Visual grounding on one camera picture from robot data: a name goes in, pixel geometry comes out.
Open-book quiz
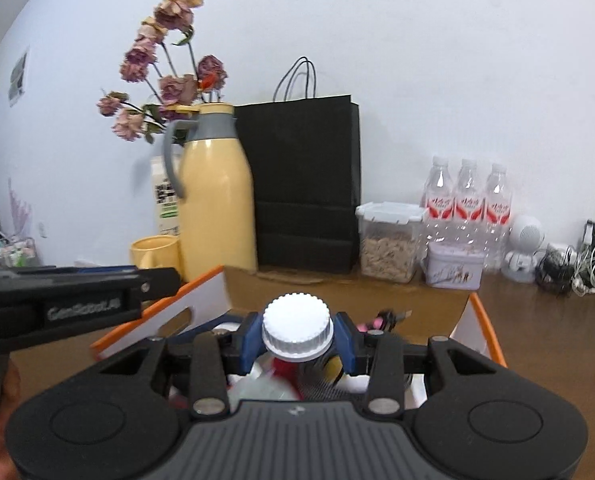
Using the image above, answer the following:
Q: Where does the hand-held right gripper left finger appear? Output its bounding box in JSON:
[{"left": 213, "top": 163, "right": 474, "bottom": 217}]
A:
[{"left": 97, "top": 311, "right": 265, "bottom": 418}]

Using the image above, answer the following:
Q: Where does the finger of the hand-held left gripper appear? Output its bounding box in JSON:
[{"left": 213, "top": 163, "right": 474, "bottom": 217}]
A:
[
  {"left": 0, "top": 267, "right": 183, "bottom": 343},
  {"left": 0, "top": 265, "right": 143, "bottom": 282}
]

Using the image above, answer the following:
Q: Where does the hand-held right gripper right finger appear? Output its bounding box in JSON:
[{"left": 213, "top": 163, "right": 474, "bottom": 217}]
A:
[{"left": 333, "top": 311, "right": 498, "bottom": 418}]

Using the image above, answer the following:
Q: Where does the clear bottle with white cap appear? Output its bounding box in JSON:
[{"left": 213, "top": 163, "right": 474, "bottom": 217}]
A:
[{"left": 261, "top": 294, "right": 335, "bottom": 391}]

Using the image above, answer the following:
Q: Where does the orange edged cardboard box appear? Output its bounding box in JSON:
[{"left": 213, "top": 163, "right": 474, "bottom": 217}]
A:
[{"left": 90, "top": 265, "right": 508, "bottom": 411}]

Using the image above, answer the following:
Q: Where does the yellow ceramic mug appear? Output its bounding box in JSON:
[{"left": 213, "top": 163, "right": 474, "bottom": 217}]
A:
[{"left": 130, "top": 235, "right": 183, "bottom": 273}]

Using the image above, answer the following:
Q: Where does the pile of small colourful trinkets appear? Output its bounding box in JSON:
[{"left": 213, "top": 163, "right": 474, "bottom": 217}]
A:
[{"left": 0, "top": 215, "right": 40, "bottom": 268}]

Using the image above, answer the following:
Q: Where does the white milk carton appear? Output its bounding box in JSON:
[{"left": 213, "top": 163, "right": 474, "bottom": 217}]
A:
[{"left": 150, "top": 155, "right": 182, "bottom": 237}]

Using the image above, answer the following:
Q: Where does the clear container of nuts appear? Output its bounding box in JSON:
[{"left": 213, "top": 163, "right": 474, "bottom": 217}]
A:
[{"left": 355, "top": 201, "right": 427, "bottom": 283}]

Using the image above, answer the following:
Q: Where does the yellow thermos jug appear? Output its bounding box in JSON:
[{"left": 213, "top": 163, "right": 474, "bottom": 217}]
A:
[{"left": 162, "top": 102, "right": 258, "bottom": 283}]

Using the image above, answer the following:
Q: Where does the black paper bag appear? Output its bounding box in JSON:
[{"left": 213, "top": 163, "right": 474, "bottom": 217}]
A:
[{"left": 234, "top": 56, "right": 362, "bottom": 275}]

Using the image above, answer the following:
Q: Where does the dried pink rose bouquet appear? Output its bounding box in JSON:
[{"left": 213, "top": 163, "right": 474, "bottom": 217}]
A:
[{"left": 96, "top": 0, "right": 228, "bottom": 145}]

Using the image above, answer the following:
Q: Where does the white robot toy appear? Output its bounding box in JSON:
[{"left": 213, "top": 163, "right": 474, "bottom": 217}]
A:
[{"left": 501, "top": 215, "right": 547, "bottom": 283}]

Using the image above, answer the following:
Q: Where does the purple plant wall sticker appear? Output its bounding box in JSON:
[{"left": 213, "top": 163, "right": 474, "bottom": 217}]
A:
[{"left": 7, "top": 177, "right": 33, "bottom": 241}]

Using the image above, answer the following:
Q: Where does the wall notice paper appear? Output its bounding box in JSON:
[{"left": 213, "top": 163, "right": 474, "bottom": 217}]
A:
[{"left": 8, "top": 46, "right": 30, "bottom": 107}]

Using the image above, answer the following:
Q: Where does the black cable tangle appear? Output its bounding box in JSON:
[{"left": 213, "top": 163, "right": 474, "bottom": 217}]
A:
[{"left": 533, "top": 247, "right": 578, "bottom": 294}]

